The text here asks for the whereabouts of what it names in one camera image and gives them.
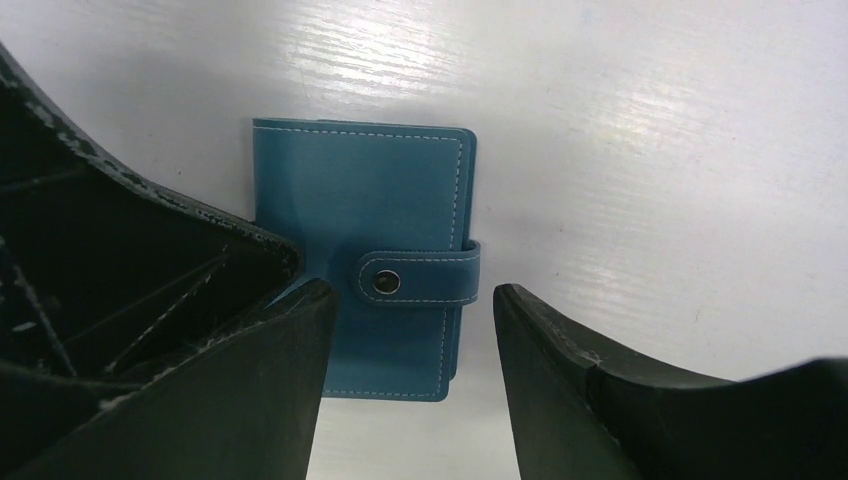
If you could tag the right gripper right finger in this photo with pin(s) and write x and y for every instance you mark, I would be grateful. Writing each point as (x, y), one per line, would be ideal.
(584, 406)

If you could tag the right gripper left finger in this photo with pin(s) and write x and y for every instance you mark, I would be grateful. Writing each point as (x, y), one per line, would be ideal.
(144, 334)

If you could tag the blue leather card holder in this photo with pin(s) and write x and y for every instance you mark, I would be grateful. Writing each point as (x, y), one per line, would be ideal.
(381, 212)

